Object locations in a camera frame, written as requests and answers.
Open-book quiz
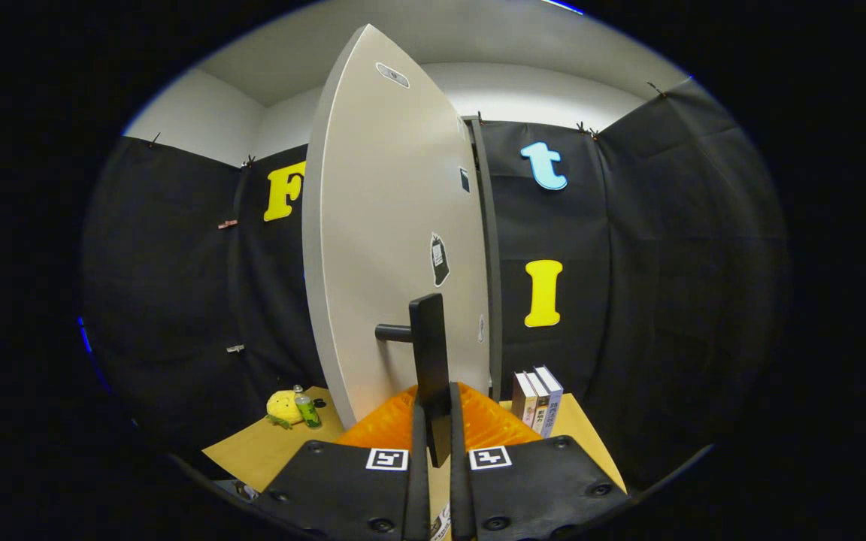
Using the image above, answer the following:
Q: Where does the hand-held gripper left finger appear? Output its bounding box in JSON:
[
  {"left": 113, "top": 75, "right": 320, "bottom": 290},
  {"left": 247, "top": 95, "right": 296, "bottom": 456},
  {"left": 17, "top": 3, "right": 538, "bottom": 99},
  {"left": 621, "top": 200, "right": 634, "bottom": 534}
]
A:
[{"left": 253, "top": 383, "right": 431, "bottom": 541}]

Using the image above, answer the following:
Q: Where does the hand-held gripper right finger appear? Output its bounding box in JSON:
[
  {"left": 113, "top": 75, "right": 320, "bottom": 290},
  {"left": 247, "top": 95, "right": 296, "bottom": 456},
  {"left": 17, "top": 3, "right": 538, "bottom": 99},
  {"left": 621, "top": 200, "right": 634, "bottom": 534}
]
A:
[{"left": 448, "top": 382, "right": 629, "bottom": 541}]

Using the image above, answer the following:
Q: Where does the beige shoe cabinet door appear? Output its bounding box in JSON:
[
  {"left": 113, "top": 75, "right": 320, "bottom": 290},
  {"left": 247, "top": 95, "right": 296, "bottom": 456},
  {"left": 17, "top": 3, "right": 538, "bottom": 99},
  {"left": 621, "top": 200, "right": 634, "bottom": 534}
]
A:
[{"left": 301, "top": 24, "right": 492, "bottom": 468}]

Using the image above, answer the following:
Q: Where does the small green bottle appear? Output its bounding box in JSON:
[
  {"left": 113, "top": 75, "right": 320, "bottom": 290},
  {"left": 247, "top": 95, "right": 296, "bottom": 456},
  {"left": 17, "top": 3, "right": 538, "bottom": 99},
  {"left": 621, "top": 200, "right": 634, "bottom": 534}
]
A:
[{"left": 293, "top": 385, "right": 322, "bottom": 429}]

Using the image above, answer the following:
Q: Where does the yellow plush toy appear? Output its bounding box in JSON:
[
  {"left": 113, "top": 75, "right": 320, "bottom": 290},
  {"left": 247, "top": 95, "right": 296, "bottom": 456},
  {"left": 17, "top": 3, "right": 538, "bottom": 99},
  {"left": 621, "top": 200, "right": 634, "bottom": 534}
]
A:
[{"left": 266, "top": 389, "right": 302, "bottom": 429}]

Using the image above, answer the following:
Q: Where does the black backdrop cloth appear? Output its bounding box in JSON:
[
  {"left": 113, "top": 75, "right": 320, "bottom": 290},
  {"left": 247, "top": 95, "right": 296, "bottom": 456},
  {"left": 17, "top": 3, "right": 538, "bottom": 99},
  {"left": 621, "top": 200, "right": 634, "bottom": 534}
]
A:
[{"left": 80, "top": 75, "right": 791, "bottom": 489}]

